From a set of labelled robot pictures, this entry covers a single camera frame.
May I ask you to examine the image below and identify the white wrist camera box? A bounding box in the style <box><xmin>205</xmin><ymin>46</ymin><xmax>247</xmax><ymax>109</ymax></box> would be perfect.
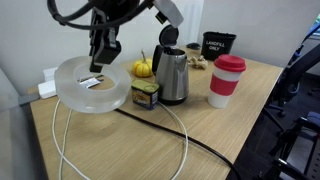
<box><xmin>153</xmin><ymin>0</ymin><xmax>184</xmax><ymax>28</ymax></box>

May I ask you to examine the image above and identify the yellow meat tin can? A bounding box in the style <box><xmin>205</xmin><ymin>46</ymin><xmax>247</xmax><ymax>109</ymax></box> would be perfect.
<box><xmin>131</xmin><ymin>79</ymin><xmax>159</xmax><ymax>110</ymax></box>

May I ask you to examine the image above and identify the black power cable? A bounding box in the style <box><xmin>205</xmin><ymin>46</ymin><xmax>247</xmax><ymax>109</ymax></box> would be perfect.
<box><xmin>114</xmin><ymin>108</ymin><xmax>242</xmax><ymax>180</ymax></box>

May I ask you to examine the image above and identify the clear circular tape roll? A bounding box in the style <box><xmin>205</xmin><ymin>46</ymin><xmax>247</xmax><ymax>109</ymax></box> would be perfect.
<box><xmin>54</xmin><ymin>56</ymin><xmax>131</xmax><ymax>113</ymax></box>

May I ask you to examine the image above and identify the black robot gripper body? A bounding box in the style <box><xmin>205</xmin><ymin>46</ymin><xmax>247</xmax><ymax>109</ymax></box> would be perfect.
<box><xmin>90</xmin><ymin>6</ymin><xmax>120</xmax><ymax>44</ymax></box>

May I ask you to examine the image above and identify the white power adapter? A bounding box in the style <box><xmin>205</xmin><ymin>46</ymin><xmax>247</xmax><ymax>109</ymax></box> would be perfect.
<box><xmin>38</xmin><ymin>67</ymin><xmax>57</xmax><ymax>99</ymax></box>

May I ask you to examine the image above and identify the black landfill bin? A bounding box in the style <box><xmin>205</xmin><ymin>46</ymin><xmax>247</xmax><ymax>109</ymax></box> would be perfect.
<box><xmin>201</xmin><ymin>32</ymin><xmax>236</xmax><ymax>61</ymax></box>

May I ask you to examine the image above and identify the red and white travel cup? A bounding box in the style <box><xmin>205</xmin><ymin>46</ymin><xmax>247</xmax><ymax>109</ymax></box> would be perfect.
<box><xmin>208</xmin><ymin>54</ymin><xmax>246</xmax><ymax>108</ymax></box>

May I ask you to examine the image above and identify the stainless steel electric kettle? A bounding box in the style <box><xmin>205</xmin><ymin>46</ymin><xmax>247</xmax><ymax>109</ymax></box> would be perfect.
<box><xmin>152</xmin><ymin>25</ymin><xmax>189</xmax><ymax>105</ymax></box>

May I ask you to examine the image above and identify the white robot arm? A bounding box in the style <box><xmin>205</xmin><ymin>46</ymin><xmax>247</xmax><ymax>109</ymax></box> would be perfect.
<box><xmin>47</xmin><ymin>0</ymin><xmax>154</xmax><ymax>73</ymax></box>

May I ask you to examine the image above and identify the black computer mouse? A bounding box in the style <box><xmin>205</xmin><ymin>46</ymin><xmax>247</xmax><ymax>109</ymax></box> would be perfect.
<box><xmin>186</xmin><ymin>42</ymin><xmax>201</xmax><ymax>50</ymax></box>

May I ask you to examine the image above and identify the white cable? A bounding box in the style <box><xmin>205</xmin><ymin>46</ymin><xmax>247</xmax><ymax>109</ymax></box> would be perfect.
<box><xmin>51</xmin><ymin>98</ymin><xmax>189</xmax><ymax>180</ymax></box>

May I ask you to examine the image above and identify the small yellow pumpkin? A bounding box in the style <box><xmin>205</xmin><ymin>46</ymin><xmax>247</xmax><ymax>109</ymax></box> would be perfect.
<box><xmin>132</xmin><ymin>51</ymin><xmax>153</xmax><ymax>78</ymax></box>

